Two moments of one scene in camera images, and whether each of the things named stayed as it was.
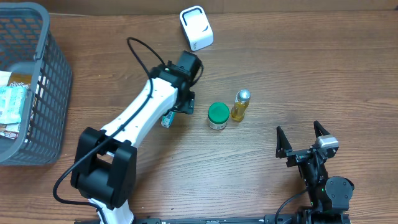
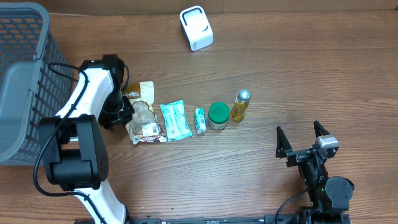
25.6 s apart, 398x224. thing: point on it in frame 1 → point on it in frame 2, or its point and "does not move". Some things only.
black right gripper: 284,149 does not move
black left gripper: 185,102 → 125,116
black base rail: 285,219 does not move
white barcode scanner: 194,22 does not move
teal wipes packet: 12,103 → 176,126
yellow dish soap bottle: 242,101 does not move
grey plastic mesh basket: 32,56 does not move
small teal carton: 166,120 → 200,121
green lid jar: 218,113 does not move
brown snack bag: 12,130 → 144,127
